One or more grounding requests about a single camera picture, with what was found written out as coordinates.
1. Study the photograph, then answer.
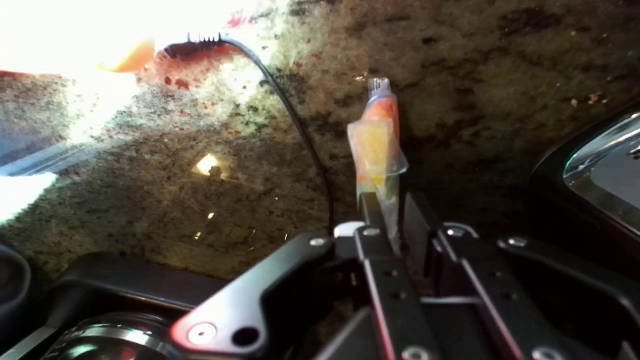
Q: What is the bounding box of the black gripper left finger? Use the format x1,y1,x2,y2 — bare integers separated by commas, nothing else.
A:
167,190,435,360

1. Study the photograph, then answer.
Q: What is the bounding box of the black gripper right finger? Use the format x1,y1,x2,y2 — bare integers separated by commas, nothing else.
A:
401,191,640,360

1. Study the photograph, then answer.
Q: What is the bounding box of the clear orange plastic wrapper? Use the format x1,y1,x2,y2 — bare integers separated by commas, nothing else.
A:
343,75,410,256

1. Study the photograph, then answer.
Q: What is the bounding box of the black toaster with silver top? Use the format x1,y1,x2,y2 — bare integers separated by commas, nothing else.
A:
527,108,640,276

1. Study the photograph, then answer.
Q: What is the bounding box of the dark rounded silver-rimmed appliance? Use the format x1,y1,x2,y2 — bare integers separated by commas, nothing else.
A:
0,241,228,360

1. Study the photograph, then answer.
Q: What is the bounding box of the orange object top left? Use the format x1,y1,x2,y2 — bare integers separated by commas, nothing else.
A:
98,38,162,75

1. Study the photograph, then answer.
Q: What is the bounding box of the black power cable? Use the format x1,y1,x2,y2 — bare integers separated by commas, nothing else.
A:
158,34,336,231

